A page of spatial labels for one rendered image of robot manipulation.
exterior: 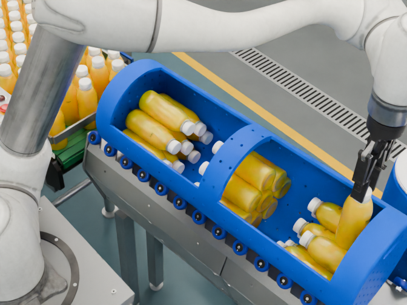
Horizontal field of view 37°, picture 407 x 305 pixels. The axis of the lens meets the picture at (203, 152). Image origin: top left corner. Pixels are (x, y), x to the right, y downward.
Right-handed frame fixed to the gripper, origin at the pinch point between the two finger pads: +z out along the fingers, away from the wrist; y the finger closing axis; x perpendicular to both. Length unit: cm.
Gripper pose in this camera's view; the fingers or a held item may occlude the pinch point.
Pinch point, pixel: (365, 183)
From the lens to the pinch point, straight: 138.3
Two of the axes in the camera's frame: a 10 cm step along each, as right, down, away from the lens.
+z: -0.4, 7.0, 7.1
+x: -7.3, -5.0, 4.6
